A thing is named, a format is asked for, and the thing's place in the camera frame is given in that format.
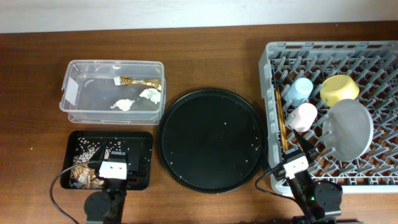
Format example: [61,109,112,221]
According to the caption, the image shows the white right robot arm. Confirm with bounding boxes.
[272,131,343,223]

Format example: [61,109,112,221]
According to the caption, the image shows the gold snack wrapper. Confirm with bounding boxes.
[113,76,162,90]

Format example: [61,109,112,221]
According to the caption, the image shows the grey dishwasher rack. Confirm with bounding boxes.
[259,40,397,194]

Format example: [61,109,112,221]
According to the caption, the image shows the black rectangular tray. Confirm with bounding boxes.
[60,130,154,191]

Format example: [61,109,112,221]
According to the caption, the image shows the light blue plastic cup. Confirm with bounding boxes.
[284,77,313,107]

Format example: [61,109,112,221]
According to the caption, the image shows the yellow bowl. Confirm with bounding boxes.
[320,75,359,107]

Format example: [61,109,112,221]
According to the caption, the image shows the clear plastic waste bin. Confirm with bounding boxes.
[60,60,166,125]

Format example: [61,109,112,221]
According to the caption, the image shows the crumpled white tissue left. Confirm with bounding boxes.
[110,99,135,111]

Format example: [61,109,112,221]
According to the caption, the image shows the nut and rice food scraps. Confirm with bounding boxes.
[68,136,150,190]

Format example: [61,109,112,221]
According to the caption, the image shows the crumpled white tissue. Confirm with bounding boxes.
[110,99,135,111]
[139,88,161,104]

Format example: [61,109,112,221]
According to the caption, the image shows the pink plastic cup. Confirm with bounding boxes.
[289,103,317,133]

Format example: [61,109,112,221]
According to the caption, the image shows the round black tray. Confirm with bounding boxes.
[157,88,267,194]

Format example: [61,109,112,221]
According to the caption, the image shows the crumpled white tissue right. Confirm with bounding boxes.
[139,88,161,104]

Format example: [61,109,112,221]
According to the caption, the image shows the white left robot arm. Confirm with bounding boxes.
[84,149,150,223]

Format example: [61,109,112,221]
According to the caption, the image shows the light grey round plate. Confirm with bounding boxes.
[322,99,374,162]

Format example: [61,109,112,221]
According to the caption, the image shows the wooden chopstick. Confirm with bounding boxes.
[277,87,289,152]
[275,90,287,152]

